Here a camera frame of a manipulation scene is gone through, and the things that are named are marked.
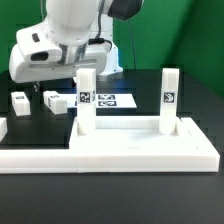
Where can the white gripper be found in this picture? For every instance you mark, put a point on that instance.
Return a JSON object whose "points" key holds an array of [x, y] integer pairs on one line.
{"points": [[23, 72]]}

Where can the white desk tabletop tray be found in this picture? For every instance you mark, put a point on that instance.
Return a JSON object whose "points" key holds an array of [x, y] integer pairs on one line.
{"points": [[134, 144]]}

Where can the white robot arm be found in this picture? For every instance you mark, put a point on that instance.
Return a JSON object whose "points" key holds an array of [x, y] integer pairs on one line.
{"points": [[60, 45]]}

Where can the white block at left edge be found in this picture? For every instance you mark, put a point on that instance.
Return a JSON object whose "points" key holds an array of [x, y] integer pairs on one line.
{"points": [[3, 128]]}

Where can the fiducial marker sheet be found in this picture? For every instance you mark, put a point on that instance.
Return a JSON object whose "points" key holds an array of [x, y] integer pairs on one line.
{"points": [[104, 100]]}

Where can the white L-shaped fence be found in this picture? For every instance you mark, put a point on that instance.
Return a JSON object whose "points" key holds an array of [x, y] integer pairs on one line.
{"points": [[37, 161]]}

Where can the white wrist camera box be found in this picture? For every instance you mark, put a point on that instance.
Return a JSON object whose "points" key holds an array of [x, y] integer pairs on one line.
{"points": [[36, 47]]}

